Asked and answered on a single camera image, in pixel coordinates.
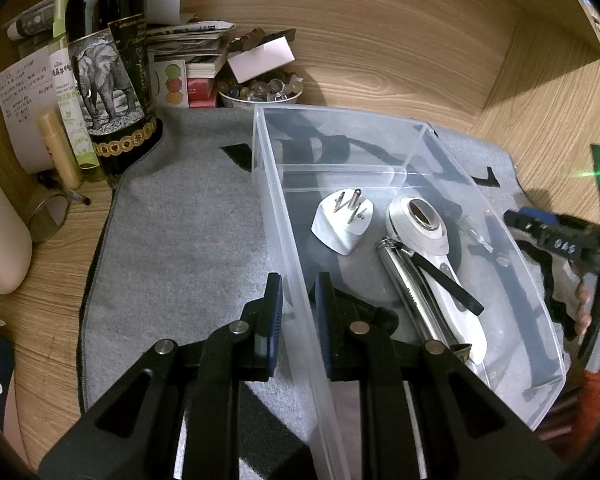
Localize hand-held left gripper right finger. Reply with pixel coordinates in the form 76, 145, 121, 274
315, 272, 566, 480

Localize person's right hand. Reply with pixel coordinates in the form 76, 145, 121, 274
575, 280, 600, 343

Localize beige mug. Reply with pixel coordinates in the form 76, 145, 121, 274
0, 150, 33, 295

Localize white plug adapter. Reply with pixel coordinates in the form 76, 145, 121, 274
311, 187, 374, 256

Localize silver metal tube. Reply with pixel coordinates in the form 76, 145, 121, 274
375, 237, 473, 361

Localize grey mat with black letters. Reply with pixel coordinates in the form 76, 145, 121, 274
80, 105, 526, 480

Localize yellow lip balm tube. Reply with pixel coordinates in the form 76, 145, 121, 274
36, 111, 83, 188

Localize handwritten paper note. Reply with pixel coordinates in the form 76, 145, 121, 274
0, 47, 56, 173

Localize clear plastic bin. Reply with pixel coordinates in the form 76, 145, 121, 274
251, 104, 567, 480

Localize yellow-green spray bottle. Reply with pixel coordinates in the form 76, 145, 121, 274
50, 0, 106, 181

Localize dark hair clip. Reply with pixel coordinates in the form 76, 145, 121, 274
230, 29, 297, 53

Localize small round mirror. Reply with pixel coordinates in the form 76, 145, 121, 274
28, 194, 71, 243

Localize white bowl of stones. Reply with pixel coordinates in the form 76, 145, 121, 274
217, 76, 303, 109

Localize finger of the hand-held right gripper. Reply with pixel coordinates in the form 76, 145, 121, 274
503, 206, 600, 273

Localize black bar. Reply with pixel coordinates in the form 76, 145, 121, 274
412, 252, 485, 317

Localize small clear clip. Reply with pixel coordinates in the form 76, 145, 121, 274
460, 215, 494, 254

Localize white handheld device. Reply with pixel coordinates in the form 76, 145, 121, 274
386, 195, 487, 366

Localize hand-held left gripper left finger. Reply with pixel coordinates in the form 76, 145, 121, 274
37, 272, 284, 480

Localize stack of books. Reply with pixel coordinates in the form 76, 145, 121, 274
145, 20, 236, 108

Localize white card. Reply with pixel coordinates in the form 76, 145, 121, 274
227, 36, 295, 82

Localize wine bottle with elephant label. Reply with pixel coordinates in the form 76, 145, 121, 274
64, 0, 163, 173

